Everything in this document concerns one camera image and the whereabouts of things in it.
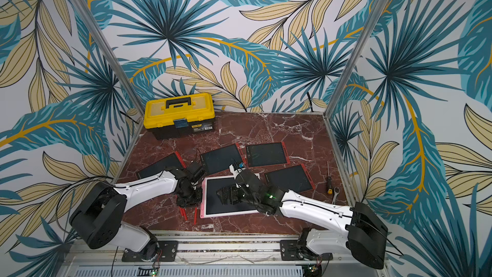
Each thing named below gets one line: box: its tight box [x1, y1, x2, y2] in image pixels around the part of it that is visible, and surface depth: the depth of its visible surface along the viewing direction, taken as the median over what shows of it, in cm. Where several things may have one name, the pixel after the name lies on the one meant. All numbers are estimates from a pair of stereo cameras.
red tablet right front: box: [263, 163, 316, 194], surface depth 98 cm
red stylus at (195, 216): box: [193, 207, 198, 226], surface depth 83 cm
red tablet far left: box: [135, 150, 188, 179], surface depth 100 cm
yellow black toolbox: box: [142, 92, 216, 141], surface depth 100 cm
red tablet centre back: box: [199, 143, 243, 176], surface depth 103 cm
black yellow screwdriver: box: [326, 160, 334, 195], surface depth 94 cm
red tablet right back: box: [235, 141, 291, 168], surface depth 103 cm
